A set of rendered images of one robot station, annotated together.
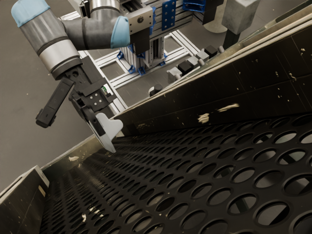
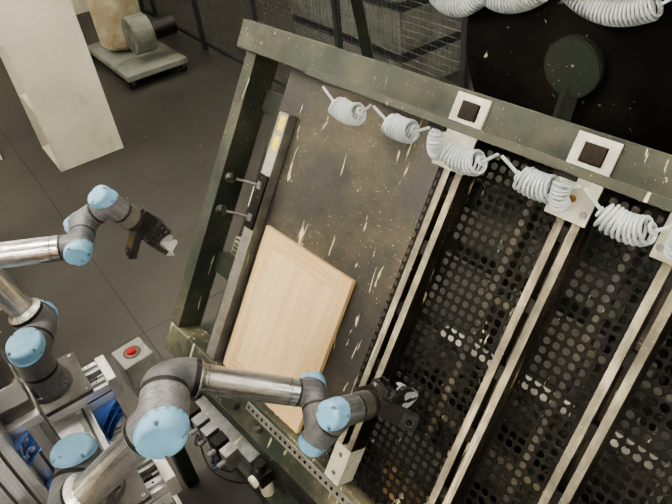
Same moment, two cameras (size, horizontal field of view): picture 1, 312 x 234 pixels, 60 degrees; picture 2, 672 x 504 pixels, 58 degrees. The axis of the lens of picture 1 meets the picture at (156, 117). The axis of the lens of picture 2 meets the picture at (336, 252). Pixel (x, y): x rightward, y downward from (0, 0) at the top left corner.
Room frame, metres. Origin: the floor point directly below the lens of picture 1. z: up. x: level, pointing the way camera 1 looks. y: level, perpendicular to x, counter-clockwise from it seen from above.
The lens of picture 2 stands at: (0.42, 1.14, 2.62)
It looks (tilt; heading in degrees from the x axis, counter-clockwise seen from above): 40 degrees down; 271
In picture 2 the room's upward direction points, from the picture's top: 7 degrees counter-clockwise
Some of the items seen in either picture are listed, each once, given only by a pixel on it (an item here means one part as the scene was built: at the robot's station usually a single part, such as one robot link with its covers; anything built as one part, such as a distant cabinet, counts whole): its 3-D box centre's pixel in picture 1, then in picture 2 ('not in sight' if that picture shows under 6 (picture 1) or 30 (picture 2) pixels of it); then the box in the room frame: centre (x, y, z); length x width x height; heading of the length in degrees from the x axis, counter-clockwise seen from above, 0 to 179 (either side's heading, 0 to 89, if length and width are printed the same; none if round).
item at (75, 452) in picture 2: not in sight; (78, 461); (1.20, 0.18, 1.20); 0.13 x 0.12 x 0.14; 95
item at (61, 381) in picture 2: not in sight; (44, 376); (1.47, -0.24, 1.09); 0.15 x 0.15 x 0.10
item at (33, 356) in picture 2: not in sight; (30, 352); (1.47, -0.24, 1.20); 0.13 x 0.12 x 0.14; 98
